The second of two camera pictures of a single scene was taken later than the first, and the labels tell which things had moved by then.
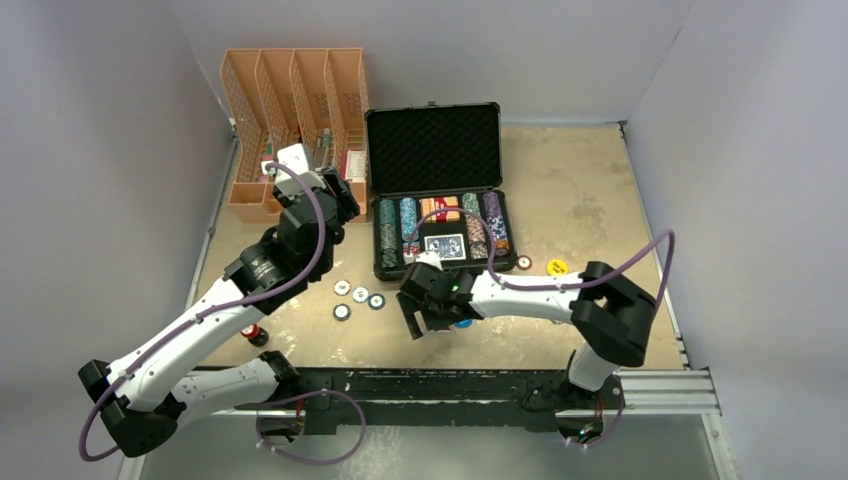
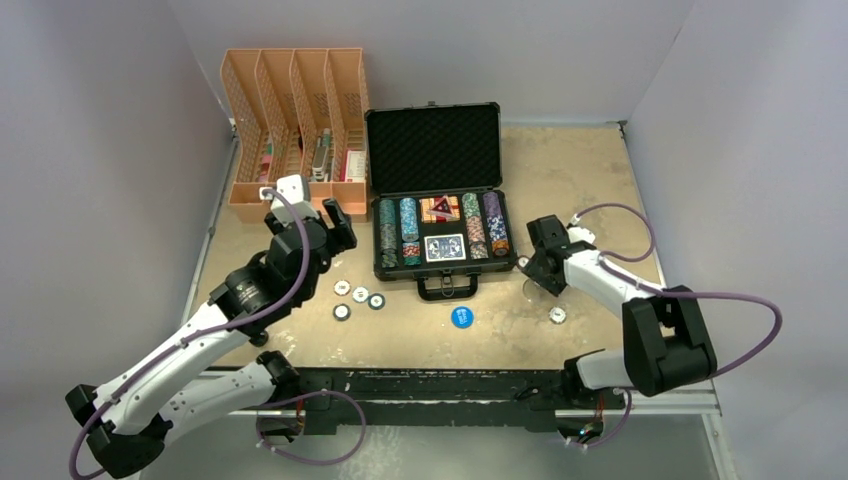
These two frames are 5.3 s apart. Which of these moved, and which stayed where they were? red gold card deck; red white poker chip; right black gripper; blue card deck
Moved: right black gripper
Stayed: red gold card deck; blue card deck; red white poker chip
